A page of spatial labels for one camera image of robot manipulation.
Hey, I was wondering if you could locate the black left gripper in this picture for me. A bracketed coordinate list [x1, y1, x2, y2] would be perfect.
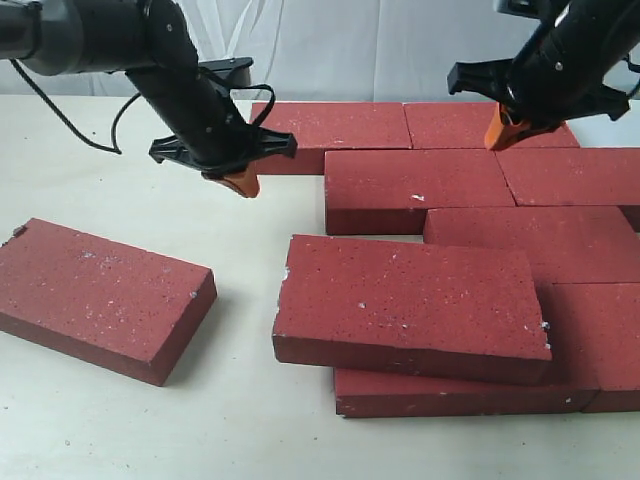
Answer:
[148, 69, 297, 198]

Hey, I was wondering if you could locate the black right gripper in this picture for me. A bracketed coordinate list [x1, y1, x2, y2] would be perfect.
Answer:
[447, 14, 631, 151]

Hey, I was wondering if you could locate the chipped top brick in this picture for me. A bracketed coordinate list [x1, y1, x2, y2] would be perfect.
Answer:
[272, 234, 552, 385]

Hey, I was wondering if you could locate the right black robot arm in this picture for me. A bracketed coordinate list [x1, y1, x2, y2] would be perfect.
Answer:
[447, 0, 639, 151]

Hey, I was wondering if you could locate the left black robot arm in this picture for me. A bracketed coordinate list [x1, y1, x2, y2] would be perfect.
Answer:
[1, 1, 297, 198]

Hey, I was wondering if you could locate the second row right brick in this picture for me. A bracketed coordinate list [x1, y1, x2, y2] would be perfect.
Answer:
[496, 148, 639, 207]

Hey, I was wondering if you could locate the third row red brick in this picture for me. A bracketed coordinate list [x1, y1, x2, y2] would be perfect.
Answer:
[423, 206, 639, 284]

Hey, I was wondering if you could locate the white backdrop cloth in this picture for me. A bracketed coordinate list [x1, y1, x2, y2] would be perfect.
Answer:
[0, 0, 640, 104]

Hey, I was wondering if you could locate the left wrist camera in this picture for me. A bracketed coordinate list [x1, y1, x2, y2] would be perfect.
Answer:
[198, 57, 254, 90]

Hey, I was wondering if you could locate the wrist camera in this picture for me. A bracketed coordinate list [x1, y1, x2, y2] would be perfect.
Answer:
[198, 57, 254, 90]
[493, 0, 539, 19]

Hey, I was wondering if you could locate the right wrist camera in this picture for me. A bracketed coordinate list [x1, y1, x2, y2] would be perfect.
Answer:
[493, 0, 539, 19]

